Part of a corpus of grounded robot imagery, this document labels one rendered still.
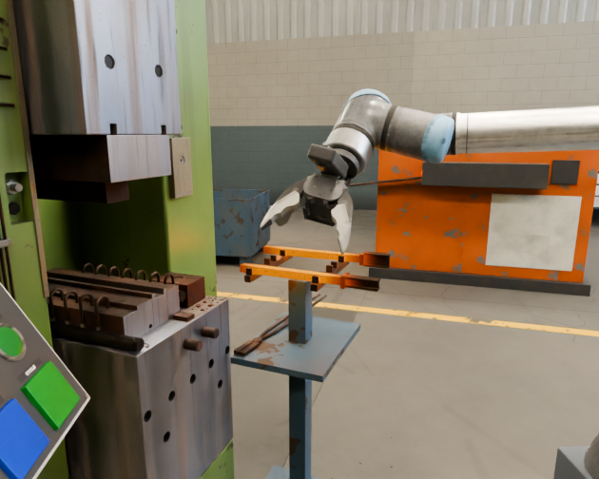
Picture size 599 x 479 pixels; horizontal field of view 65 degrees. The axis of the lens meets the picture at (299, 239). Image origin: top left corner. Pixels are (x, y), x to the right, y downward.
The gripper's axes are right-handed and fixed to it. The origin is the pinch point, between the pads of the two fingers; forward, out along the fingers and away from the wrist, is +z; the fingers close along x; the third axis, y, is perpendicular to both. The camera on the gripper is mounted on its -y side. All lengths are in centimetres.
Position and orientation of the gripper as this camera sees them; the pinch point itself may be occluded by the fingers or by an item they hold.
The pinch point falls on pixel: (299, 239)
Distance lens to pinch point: 78.1
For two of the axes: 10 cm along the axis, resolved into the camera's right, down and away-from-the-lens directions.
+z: -3.9, 7.9, -4.6
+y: 1.1, 5.4, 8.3
